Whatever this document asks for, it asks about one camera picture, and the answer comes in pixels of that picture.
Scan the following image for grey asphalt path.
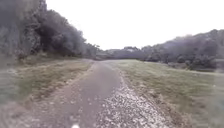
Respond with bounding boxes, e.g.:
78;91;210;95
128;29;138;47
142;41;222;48
19;59;178;128

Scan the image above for dry grass field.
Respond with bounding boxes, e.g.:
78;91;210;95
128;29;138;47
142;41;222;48
111;59;224;128

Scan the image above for grass verge with bare soil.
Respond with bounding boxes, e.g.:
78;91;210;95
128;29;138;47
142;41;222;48
0;54;95;128

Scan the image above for distant row of trees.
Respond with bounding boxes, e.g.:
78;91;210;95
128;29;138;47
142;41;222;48
96;28;224;73

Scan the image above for dense trees and bushes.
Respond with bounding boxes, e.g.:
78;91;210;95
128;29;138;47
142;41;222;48
0;0;101;61

